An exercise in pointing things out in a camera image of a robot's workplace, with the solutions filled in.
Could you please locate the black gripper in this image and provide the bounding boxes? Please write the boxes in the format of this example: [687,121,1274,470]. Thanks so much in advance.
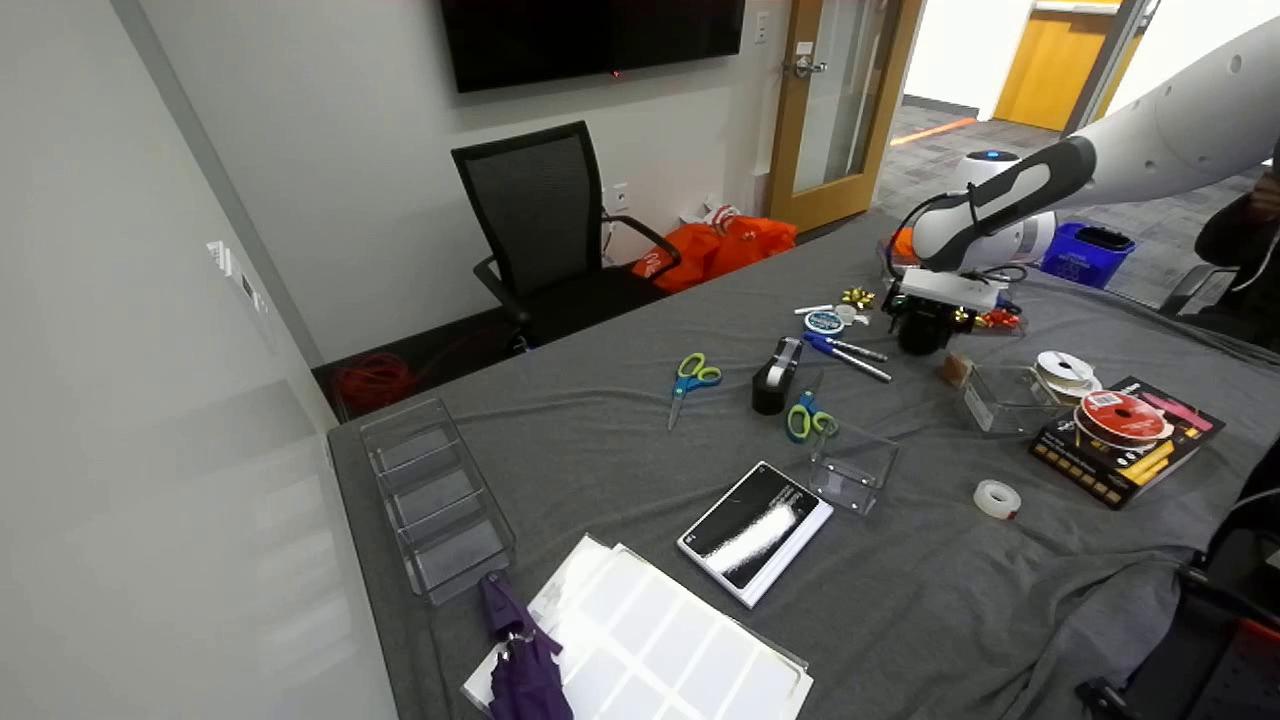
[888,297,977,331]

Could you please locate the black cup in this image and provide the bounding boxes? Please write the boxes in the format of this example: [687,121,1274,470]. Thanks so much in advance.
[896,328,952,358]

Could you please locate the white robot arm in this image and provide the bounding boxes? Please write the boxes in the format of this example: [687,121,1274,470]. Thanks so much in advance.
[883,21,1280,351]

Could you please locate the orange tissue paper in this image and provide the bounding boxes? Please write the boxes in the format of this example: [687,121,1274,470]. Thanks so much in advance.
[888,230,921,263]

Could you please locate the blue white pens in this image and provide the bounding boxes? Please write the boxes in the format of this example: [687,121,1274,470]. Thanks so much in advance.
[806,331,892,386]

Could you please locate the small wooden block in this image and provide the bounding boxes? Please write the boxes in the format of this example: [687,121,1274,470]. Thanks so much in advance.
[942,351,977,388]

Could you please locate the box of gift bows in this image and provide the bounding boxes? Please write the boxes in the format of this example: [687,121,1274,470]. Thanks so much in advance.
[974,305,1023,337]

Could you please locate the blue ribbon spool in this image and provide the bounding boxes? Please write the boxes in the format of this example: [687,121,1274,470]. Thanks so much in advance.
[791,305,868,337]

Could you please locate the clear small box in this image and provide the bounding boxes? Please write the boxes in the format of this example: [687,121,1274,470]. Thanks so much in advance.
[961,370,1037,436]

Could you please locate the blue green small scissors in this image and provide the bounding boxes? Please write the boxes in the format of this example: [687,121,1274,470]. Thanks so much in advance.
[784,393,841,445]

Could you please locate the white ribbon spool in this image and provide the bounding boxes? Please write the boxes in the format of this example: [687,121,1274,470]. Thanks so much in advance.
[1031,350,1101,402]

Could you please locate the clear acrylic holder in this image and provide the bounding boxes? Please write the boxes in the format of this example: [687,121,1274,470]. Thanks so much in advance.
[811,436,896,518]

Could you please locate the blue recycling bin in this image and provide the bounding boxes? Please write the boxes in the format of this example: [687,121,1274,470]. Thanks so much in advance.
[1044,223,1131,290]

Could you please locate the clear tape roll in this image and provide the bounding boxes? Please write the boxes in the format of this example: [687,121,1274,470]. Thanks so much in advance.
[974,481,1021,520]

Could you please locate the orange plastic bag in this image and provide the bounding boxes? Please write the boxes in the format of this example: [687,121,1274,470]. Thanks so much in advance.
[628,218,802,293]

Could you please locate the red ribbon spool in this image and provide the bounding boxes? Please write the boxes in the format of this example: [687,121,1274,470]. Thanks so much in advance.
[1072,393,1172,450]

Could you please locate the wooden door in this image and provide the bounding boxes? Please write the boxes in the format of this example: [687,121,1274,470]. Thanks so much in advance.
[763,0,926,233]

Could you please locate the black yellow product box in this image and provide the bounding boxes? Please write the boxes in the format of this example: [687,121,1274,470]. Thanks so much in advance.
[1028,375,1222,507]

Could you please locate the black office chair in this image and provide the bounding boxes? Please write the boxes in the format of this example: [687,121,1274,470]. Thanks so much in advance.
[454,121,679,350]

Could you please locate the white label sheets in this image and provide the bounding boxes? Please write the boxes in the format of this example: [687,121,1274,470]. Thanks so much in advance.
[528,535,811,720]

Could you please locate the clear plastic tray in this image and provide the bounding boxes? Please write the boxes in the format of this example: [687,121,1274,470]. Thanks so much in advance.
[358,403,509,607]

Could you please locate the purple cloth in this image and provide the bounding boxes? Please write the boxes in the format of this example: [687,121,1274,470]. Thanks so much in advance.
[482,571,573,720]

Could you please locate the green handled scissors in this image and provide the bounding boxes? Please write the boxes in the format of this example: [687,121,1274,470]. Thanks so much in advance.
[667,351,726,419]

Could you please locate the wall television screen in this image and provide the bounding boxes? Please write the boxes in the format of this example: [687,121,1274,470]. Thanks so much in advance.
[441,0,746,92]

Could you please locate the red cable coil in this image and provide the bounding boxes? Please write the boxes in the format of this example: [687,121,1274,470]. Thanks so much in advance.
[331,351,427,418]

